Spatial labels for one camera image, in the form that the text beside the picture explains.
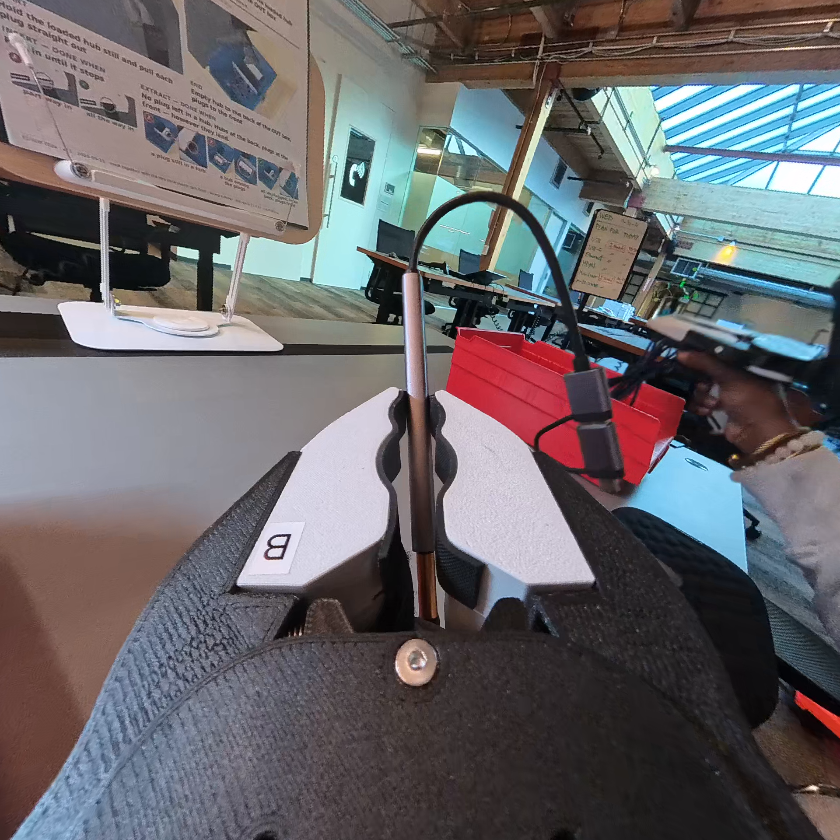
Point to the instruction poster on board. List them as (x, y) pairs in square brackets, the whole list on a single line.
[(164, 98)]

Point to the wooden office desk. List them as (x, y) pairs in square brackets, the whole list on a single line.
[(459, 282)]

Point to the wooden pillar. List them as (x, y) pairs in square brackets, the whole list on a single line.
[(525, 164)]

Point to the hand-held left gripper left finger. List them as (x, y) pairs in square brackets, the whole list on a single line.
[(328, 499)]

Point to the black phone door sign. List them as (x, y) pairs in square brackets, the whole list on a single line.
[(358, 170)]

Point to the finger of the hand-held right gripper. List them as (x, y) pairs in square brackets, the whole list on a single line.
[(695, 328)]

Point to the person's right hand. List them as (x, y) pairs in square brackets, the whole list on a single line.
[(748, 413)]

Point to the red plastic bin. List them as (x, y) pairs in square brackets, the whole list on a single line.
[(512, 387)]

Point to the whiteboard with writing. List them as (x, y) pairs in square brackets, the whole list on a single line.
[(607, 256)]

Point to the red plastic crate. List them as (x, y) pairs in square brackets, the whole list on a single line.
[(820, 712)]

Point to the person's right forearm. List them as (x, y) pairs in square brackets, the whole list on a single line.
[(807, 525)]

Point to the dark desk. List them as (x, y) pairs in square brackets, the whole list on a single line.
[(98, 223)]

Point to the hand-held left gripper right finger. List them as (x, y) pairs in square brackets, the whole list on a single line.
[(505, 505)]

